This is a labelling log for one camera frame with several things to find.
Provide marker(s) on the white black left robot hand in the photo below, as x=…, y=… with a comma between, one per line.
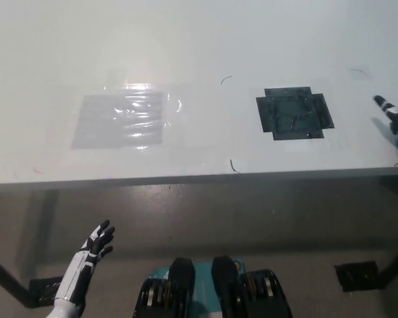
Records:
x=91, y=246

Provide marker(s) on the black teal robot body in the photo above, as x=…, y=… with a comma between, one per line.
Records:
x=224, y=291

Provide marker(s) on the black metal table leg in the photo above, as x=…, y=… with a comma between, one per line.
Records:
x=396, y=268
x=6, y=281

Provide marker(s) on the black tape square mark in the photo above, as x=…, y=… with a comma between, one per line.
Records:
x=292, y=114

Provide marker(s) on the clear plastic sheet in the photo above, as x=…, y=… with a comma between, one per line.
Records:
x=116, y=126

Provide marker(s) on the clear plastic film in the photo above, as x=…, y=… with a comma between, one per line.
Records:
x=177, y=106

